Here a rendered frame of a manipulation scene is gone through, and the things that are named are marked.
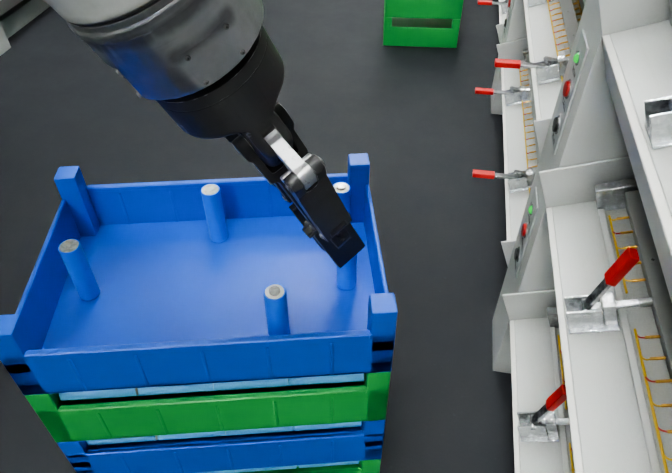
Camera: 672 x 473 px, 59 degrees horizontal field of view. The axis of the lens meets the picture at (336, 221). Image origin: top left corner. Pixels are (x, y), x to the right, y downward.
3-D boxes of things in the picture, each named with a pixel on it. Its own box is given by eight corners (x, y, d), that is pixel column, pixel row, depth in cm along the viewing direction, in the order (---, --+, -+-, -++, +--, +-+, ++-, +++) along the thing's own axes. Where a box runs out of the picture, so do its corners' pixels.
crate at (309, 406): (55, 444, 53) (22, 397, 47) (103, 276, 68) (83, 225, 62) (386, 421, 55) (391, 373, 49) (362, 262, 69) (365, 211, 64)
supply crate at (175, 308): (22, 397, 47) (-18, 337, 42) (83, 225, 62) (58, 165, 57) (391, 373, 49) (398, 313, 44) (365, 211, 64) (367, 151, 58)
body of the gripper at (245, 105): (120, 59, 35) (202, 151, 43) (177, 125, 30) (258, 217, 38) (216, -18, 36) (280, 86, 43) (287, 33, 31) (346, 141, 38)
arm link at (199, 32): (92, 57, 25) (170, 141, 30) (252, -72, 26) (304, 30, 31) (38, -11, 31) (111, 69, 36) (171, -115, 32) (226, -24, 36)
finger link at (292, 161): (254, 88, 36) (295, 122, 32) (292, 143, 40) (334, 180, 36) (224, 113, 36) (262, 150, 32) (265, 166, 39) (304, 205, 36)
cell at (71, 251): (60, 238, 51) (82, 287, 55) (55, 254, 50) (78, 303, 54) (82, 237, 51) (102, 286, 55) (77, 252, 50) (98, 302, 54)
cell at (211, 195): (201, 183, 56) (211, 232, 61) (199, 196, 55) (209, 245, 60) (220, 183, 57) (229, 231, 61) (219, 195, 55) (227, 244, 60)
